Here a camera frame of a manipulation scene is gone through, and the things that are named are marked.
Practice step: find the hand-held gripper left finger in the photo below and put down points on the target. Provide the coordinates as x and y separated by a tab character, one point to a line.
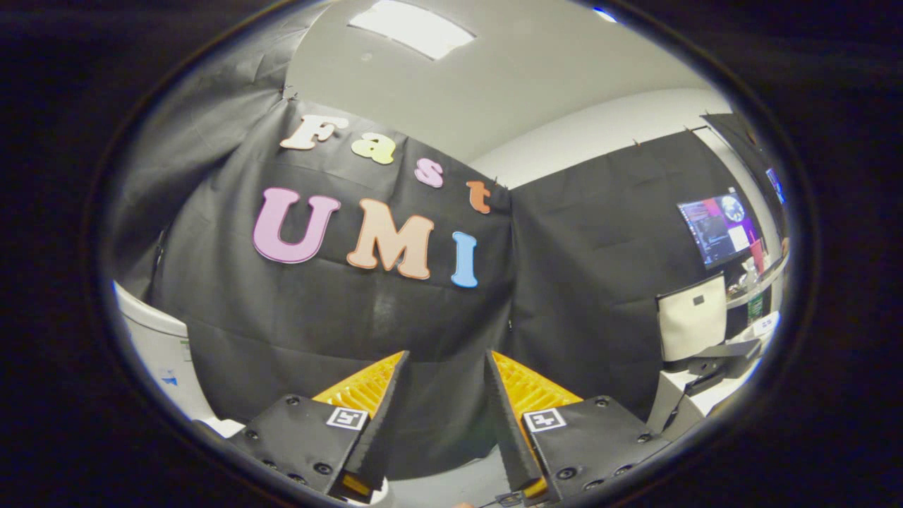
374	437

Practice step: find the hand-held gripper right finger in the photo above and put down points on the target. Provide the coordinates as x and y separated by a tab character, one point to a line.
511	437

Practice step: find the white toilet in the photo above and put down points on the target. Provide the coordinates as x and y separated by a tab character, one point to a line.
152	346

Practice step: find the computer monitor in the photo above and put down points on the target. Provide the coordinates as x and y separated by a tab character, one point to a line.
716	226

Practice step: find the ceiling light panel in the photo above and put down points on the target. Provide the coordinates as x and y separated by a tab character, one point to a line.
413	28

